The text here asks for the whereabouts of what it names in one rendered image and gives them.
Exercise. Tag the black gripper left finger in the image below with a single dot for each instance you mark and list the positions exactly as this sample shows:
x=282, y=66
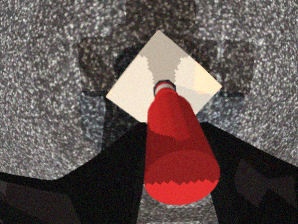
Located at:
x=106, y=190

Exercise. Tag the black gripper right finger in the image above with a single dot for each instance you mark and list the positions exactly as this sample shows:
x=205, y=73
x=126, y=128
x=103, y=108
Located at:
x=254, y=187

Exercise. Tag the red marker cap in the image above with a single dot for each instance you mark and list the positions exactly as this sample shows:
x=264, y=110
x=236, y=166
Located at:
x=180, y=166

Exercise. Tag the cream square block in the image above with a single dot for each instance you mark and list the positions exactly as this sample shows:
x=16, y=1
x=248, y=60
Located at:
x=161, y=60

